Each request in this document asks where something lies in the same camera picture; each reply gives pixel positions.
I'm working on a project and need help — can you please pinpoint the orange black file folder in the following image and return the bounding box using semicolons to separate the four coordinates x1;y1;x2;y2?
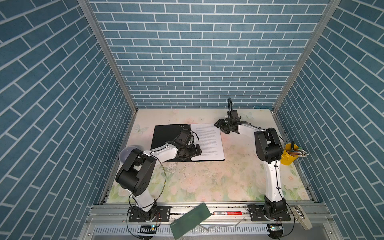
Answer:
151;124;217;163

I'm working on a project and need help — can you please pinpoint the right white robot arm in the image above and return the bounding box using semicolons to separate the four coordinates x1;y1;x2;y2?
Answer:
214;110;287;221

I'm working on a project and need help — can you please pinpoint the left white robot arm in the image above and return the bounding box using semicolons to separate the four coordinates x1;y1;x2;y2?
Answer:
115;130;202;218

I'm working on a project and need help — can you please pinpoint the grey ceramic mug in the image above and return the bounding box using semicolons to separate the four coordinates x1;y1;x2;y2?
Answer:
119;146;137;163

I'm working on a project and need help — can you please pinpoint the yellow pen cup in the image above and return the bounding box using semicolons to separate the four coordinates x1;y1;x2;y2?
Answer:
281;143;299;166

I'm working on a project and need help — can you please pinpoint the green board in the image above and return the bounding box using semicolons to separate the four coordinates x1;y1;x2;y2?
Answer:
170;203;211;240

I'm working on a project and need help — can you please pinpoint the red marker pen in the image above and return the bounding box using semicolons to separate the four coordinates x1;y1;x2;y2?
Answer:
213;211;243;216

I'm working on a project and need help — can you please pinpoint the beige stapler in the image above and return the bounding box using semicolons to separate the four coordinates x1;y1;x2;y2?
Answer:
292;205;313;231

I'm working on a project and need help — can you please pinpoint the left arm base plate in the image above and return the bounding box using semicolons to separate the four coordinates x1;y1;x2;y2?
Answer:
128;205;171;223

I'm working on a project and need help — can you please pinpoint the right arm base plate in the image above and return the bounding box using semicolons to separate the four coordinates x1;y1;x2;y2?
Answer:
246;205;291;222

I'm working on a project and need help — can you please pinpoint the aluminium front rail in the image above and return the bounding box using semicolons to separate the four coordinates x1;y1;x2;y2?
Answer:
86;202;334;227

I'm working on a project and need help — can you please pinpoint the aluminium corner frame post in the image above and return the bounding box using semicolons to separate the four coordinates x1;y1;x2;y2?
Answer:
272;0;341;114

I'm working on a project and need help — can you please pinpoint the left aluminium frame post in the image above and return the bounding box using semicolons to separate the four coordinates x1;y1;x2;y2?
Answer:
78;0;138;114

